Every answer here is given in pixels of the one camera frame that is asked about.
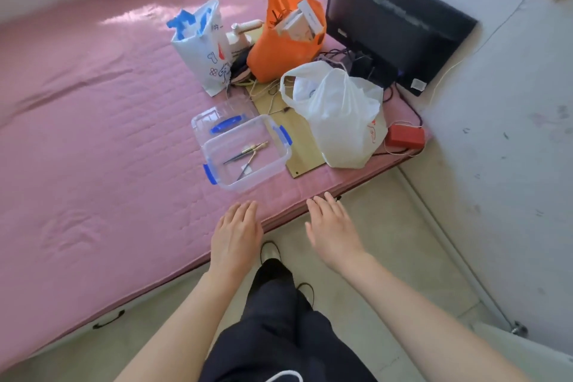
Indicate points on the person's left hand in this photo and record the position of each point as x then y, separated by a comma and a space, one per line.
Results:
235, 238

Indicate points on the person's right hand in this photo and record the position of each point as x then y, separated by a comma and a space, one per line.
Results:
333, 234

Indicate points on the bundle of makeup brushes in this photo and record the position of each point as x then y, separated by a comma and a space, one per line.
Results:
246, 152

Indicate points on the clear box lid blue handle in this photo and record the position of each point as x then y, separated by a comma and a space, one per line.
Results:
210, 120

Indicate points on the person's right forearm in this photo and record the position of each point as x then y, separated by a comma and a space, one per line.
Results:
425, 323

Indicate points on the person's left forearm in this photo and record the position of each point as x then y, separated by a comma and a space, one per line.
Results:
179, 328

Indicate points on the person's left shoe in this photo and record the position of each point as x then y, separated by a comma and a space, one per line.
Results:
270, 252

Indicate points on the person's shoe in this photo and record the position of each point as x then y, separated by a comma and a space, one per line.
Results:
270, 252
306, 292

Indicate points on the person's right shoe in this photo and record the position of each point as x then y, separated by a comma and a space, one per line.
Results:
306, 292

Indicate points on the person's black trousers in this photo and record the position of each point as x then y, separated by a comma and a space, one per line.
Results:
277, 332

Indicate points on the red rectangular box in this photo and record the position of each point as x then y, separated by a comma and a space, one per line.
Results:
405, 136

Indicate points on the white cardboard box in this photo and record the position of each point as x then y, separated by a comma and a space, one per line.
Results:
311, 14
297, 28

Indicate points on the white plastic bag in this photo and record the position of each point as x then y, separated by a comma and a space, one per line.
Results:
340, 117

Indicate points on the metal floor pipe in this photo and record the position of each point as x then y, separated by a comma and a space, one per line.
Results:
456, 252

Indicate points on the pink oval pad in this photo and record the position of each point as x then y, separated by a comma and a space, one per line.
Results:
241, 78

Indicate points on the black device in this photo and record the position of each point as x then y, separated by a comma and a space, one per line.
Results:
371, 70

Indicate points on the pink quilted mat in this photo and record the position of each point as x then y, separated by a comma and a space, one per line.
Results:
89, 149

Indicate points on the dark fabric pouch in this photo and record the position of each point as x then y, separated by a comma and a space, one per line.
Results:
241, 64

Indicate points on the orange fabric bag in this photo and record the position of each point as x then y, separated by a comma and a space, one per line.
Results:
273, 55

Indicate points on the white printed paper bag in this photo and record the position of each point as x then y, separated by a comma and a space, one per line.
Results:
201, 50

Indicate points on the white round appliance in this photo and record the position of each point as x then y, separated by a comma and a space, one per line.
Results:
241, 34

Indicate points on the black flat monitor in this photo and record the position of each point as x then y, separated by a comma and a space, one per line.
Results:
394, 23

